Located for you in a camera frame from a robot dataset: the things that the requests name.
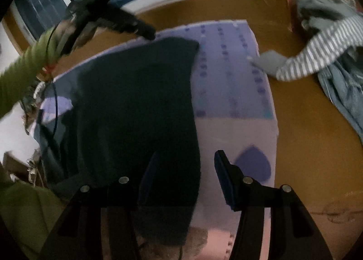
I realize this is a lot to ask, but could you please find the light grey garment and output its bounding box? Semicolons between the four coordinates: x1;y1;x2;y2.
293;0;359;36

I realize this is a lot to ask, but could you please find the dark shaggy bundle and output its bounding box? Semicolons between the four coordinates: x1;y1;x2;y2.
21;78;57;136

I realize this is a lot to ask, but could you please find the purple dotted blanket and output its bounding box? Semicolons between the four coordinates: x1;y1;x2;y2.
30;20;280;222

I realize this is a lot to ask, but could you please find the black cable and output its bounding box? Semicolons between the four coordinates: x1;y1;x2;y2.
45;23;59;137

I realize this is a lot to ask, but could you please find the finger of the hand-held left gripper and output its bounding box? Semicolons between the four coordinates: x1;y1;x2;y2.
108;7;156;41

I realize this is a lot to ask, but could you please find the dark teal garment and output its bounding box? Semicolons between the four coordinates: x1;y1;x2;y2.
61;37;202;246

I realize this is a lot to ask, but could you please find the person's left hand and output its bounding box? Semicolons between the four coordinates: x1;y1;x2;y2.
52;20;77;57

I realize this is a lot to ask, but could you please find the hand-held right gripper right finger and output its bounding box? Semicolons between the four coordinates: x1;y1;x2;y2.
214;149;334;260

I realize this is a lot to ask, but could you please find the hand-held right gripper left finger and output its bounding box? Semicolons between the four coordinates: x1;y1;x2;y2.
38;151;161;260

